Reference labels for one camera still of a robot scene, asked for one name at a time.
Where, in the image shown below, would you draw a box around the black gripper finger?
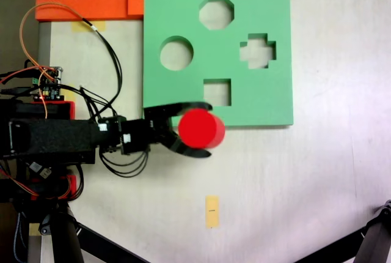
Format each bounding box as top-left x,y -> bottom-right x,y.
158,128 -> 213,159
143,101 -> 214,129

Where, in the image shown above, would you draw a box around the red cylinder block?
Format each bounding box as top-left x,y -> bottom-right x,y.
178,108 -> 226,150

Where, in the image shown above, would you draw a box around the yellow tape with black mark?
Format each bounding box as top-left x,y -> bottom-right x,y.
205,194 -> 221,229

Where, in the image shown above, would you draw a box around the circuit board with connectors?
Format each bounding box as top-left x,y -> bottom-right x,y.
30,66 -> 64,102

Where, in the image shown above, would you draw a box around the green shape sorting board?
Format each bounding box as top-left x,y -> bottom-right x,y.
142,0 -> 294,128

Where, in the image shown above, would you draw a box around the wide yellow tape strip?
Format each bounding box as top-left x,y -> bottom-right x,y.
71,20 -> 107,33

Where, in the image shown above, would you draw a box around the black notched tripod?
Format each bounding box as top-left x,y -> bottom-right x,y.
294,199 -> 391,263

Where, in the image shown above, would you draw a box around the black looping servo cable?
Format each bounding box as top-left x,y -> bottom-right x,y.
99,145 -> 152,179

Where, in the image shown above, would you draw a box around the black twin cable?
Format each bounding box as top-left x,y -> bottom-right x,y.
82,17 -> 123,122

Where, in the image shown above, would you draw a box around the black USB cable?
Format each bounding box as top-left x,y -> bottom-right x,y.
0,86 -> 34,95

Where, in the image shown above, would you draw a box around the black camera tripod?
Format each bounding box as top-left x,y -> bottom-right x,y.
12,200 -> 152,263

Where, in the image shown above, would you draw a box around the blue white braided cable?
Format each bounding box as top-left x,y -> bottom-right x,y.
13,212 -> 30,262

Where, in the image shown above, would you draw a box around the long orange wire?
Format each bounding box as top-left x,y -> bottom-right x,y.
19,2 -> 92,73

